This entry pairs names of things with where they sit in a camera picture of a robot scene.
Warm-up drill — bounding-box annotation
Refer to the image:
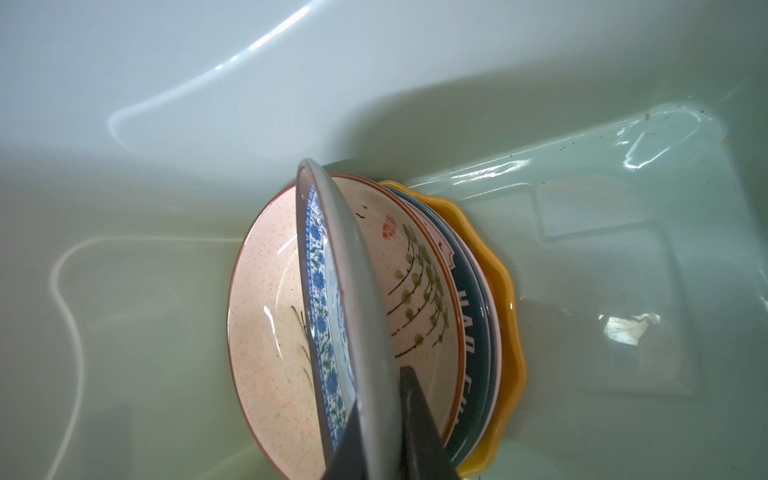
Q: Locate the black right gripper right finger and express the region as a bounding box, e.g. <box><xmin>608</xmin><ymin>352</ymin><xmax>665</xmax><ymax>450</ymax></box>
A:
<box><xmin>399</xmin><ymin>366</ymin><xmax>460</xmax><ymax>480</ymax></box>

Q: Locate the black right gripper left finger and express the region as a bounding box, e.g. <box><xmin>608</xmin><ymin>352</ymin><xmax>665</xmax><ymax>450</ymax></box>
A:
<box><xmin>321</xmin><ymin>406</ymin><xmax>367</xmax><ymax>480</ymax></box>

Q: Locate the black rimmed white plate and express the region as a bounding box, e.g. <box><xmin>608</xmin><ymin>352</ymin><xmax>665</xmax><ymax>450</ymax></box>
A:
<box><xmin>391</xmin><ymin>188</ymin><xmax>501</xmax><ymax>467</ymax></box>

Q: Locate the small blue patterned plate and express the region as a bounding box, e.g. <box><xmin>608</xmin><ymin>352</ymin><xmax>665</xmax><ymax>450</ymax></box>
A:
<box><xmin>295</xmin><ymin>159</ymin><xmax>402</xmax><ymax>479</ymax></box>

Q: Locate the yellow dotted plate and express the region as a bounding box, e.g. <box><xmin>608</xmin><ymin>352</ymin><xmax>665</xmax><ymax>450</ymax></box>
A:
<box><xmin>381</xmin><ymin>180</ymin><xmax>527</xmax><ymax>478</ymax></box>

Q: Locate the mint green plastic bin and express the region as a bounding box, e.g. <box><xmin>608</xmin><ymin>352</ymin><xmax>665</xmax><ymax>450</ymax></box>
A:
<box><xmin>1</xmin><ymin>1</ymin><xmax>767</xmax><ymax>479</ymax></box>

